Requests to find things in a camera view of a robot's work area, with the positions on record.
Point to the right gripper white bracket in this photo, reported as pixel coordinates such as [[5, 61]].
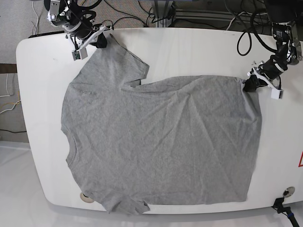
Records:
[[80, 38]]

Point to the black clamp with cable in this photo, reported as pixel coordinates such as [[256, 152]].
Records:
[[280, 209]]

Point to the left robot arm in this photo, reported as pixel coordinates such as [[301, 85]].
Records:
[[283, 15]]

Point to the right table grommet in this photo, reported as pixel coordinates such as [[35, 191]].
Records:
[[288, 192]]

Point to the aluminium frame behind table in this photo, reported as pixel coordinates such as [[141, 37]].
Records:
[[166, 13]]

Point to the red warning triangle sticker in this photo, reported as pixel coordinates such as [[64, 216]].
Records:
[[301, 161]]

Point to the table grommet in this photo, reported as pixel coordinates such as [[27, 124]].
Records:
[[85, 198], [288, 192]]

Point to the grey t-shirt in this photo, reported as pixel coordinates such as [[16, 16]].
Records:
[[185, 140]]

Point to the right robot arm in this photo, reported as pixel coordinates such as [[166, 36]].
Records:
[[78, 22]]

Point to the left table grommet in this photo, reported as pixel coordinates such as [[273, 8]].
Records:
[[85, 198]]

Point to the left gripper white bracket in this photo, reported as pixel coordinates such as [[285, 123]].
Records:
[[266, 74]]

